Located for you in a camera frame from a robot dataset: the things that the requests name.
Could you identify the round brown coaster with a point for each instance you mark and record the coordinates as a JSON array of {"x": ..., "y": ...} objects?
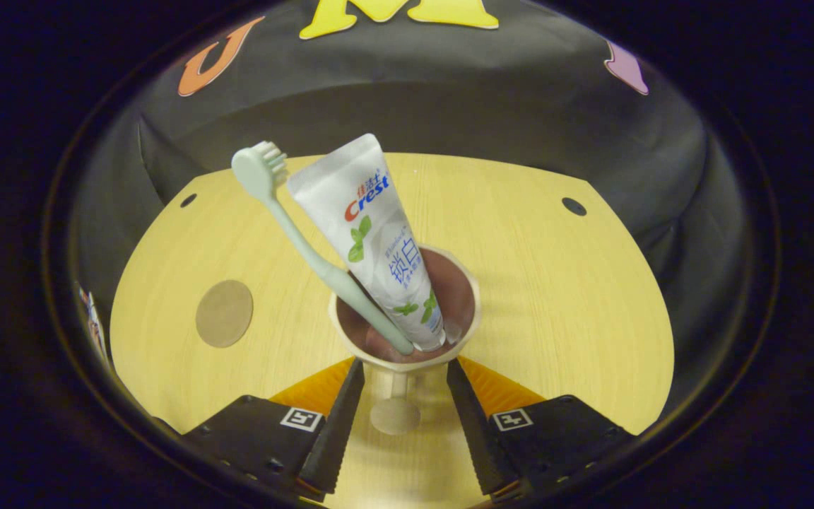
[{"x": 225, "y": 314}]

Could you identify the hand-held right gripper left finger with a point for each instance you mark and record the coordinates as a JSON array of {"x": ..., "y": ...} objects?
[{"x": 340, "y": 424}]

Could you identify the beige cup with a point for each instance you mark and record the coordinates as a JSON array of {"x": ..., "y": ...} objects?
[{"x": 460, "y": 297}]

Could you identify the wooden desktop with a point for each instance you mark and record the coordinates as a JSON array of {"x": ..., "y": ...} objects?
[{"x": 555, "y": 304}]

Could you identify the pale green toothbrush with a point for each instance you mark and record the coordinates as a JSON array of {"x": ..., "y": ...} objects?
[{"x": 294, "y": 237}]

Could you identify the white toothpaste tube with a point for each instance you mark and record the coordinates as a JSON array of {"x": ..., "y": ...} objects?
[{"x": 368, "y": 226}]

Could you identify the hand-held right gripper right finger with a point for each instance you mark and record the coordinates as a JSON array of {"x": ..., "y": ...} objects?
[{"x": 470, "y": 424}]

